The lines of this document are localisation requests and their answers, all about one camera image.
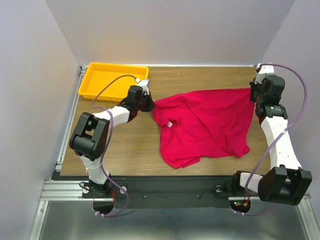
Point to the aluminium frame rail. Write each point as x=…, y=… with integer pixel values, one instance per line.
x=57, y=190

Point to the yellow plastic tray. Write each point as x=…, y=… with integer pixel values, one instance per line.
x=120, y=77

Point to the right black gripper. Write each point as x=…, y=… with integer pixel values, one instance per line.
x=254, y=86

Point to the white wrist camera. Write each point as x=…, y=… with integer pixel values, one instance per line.
x=142, y=82
x=262, y=71

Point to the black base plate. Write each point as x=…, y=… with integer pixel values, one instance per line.
x=162, y=192

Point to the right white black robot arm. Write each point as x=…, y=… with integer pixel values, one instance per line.
x=286, y=182

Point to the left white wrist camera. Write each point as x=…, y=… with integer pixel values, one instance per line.
x=142, y=82

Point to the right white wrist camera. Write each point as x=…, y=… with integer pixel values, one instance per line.
x=262, y=71

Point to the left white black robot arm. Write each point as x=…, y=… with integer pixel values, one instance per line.
x=92, y=135

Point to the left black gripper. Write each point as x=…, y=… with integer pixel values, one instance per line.
x=150, y=104

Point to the red t shirt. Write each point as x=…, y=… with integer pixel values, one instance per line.
x=210, y=123

